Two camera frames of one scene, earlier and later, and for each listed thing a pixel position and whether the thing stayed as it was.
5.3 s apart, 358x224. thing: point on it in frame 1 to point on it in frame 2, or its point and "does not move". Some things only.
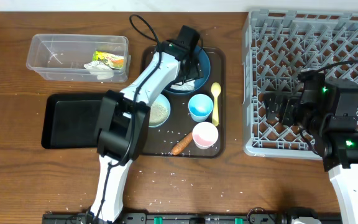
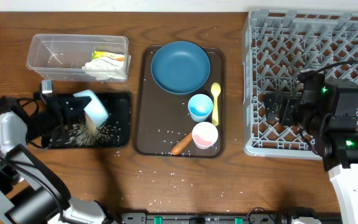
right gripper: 284,109 does not move
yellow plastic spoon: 215,90 does not move
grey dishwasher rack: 278,45 does not move
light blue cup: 200,106 does not move
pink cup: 204,134 does not move
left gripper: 193,72 to 62,109
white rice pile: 158,114 to 86,133
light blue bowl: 160,111 to 94,109
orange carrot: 183,144 does not move
